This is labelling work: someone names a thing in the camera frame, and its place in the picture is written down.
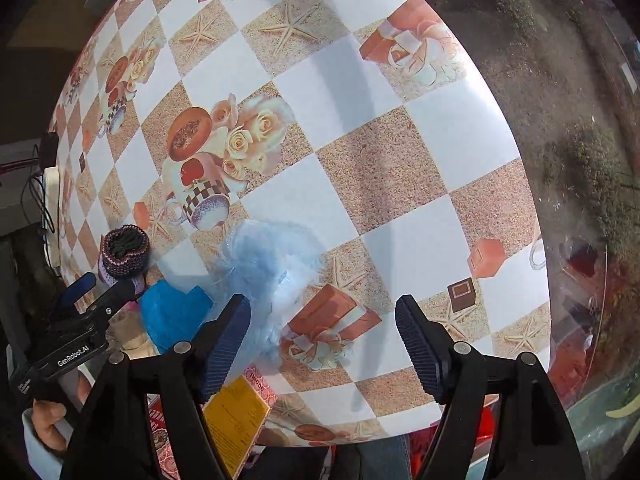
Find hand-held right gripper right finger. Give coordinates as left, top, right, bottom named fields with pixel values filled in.
left=395, top=294, right=586, bottom=480

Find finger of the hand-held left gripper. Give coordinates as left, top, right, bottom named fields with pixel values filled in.
left=59, top=271, right=98, bottom=311
left=87, top=279, right=138, bottom=318

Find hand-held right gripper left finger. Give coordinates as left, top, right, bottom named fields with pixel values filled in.
left=60, top=294, right=252, bottom=480

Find purple knitted pouch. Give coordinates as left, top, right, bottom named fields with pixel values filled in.
left=97, top=226, right=151, bottom=281

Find beige fuzzy scrunchie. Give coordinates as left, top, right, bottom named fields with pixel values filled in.
left=107, top=310, right=151, bottom=358

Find light blue fluffy scrunchie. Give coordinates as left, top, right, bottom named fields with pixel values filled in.
left=212, top=220, right=326, bottom=366

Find person's left forearm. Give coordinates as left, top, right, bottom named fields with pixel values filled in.
left=22, top=410, right=66, bottom=480

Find person's left hand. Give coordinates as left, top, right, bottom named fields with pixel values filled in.
left=22, top=372, right=93, bottom=453

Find red patterned box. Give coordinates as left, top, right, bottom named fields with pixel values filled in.
left=145, top=374, right=275, bottom=480

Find white power strip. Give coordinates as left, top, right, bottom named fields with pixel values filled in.
left=42, top=167, right=63, bottom=268

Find red printed bag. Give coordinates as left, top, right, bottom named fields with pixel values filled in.
left=475, top=395, right=501, bottom=461

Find person's legs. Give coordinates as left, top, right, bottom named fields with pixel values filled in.
left=260, top=435, right=416, bottom=480

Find black power adapter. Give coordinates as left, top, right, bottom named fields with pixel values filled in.
left=39, top=131, right=60, bottom=168

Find checkered printed tablecloth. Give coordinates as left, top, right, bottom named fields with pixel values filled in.
left=47, top=0, right=553, bottom=448

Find black power cable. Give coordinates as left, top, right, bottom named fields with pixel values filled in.
left=22, top=145, right=56, bottom=241

